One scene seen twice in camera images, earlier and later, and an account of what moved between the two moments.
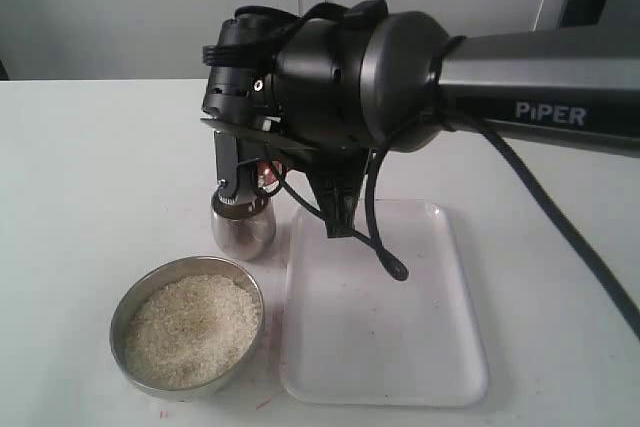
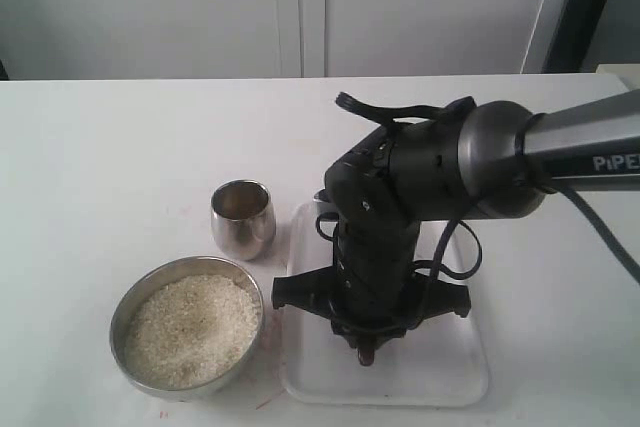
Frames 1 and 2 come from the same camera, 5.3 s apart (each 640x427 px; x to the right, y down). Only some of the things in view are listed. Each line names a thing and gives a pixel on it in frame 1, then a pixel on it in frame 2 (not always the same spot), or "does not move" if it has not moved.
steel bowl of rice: x=186 y=327 does not move
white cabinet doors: x=147 y=13 does not move
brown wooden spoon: x=268 y=172 → x=366 y=355
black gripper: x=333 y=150 → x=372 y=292
